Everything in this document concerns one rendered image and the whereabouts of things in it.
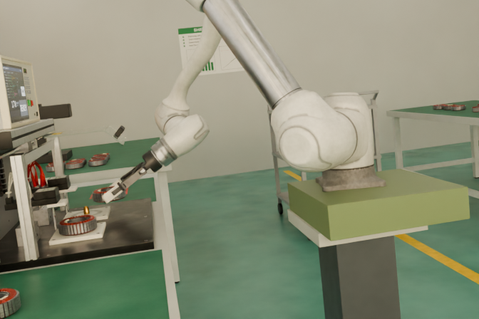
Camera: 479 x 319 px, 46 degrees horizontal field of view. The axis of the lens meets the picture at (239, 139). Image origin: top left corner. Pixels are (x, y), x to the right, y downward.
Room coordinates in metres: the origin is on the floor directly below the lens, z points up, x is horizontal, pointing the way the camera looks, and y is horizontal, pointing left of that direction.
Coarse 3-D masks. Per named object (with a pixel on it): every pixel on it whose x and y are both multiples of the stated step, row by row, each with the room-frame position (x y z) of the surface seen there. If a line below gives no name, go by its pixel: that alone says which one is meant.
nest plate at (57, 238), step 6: (102, 222) 1.73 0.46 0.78; (96, 228) 1.66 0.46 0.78; (102, 228) 1.65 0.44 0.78; (54, 234) 1.64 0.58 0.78; (60, 234) 1.63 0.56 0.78; (78, 234) 1.61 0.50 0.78; (84, 234) 1.60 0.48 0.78; (90, 234) 1.59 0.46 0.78; (96, 234) 1.59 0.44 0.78; (102, 234) 1.59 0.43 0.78; (54, 240) 1.57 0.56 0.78; (60, 240) 1.57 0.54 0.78; (66, 240) 1.57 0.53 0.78; (72, 240) 1.58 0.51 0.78; (78, 240) 1.58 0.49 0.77
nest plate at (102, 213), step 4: (100, 208) 1.96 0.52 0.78; (104, 208) 1.95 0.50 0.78; (108, 208) 1.94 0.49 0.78; (68, 212) 1.95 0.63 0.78; (72, 212) 1.94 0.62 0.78; (76, 212) 1.93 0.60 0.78; (80, 212) 1.92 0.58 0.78; (92, 212) 1.90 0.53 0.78; (96, 212) 1.89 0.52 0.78; (100, 212) 1.89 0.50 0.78; (104, 212) 1.88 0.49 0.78; (108, 212) 1.88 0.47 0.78; (68, 216) 1.87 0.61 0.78; (72, 216) 1.87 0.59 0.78; (96, 216) 1.82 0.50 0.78; (100, 216) 1.82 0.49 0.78; (104, 216) 1.83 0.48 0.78
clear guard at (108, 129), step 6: (102, 126) 2.09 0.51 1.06; (108, 126) 2.07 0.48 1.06; (48, 132) 2.06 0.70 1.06; (54, 132) 2.02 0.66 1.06; (66, 132) 1.93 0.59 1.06; (72, 132) 1.90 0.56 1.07; (78, 132) 1.86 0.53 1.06; (84, 132) 1.86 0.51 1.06; (90, 132) 1.86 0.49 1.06; (108, 132) 1.87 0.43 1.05; (114, 132) 2.00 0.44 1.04; (36, 138) 1.83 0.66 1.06; (42, 138) 1.84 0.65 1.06; (114, 138) 1.87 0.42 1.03; (120, 138) 1.98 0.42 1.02
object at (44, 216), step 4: (36, 208) 1.87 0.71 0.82; (44, 208) 1.86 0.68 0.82; (48, 208) 1.86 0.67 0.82; (36, 212) 1.83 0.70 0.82; (40, 212) 1.83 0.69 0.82; (44, 212) 1.83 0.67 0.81; (48, 212) 1.85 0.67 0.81; (36, 216) 1.83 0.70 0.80; (40, 216) 1.83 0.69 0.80; (44, 216) 1.83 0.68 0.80; (48, 216) 1.84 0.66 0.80; (52, 216) 1.90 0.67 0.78; (36, 220) 1.83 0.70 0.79; (40, 220) 1.83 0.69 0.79; (44, 220) 1.83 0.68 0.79; (48, 220) 1.83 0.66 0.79; (52, 220) 1.89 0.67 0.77; (40, 224) 1.83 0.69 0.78; (44, 224) 1.83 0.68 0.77; (48, 224) 1.83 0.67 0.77
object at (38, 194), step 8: (40, 192) 1.61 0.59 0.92; (48, 192) 1.61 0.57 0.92; (56, 192) 1.63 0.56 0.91; (32, 200) 1.61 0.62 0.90; (40, 200) 1.60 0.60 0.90; (48, 200) 1.61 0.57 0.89; (56, 200) 1.61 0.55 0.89; (64, 200) 1.65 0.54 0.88; (8, 208) 1.59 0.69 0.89; (16, 208) 1.59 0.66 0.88
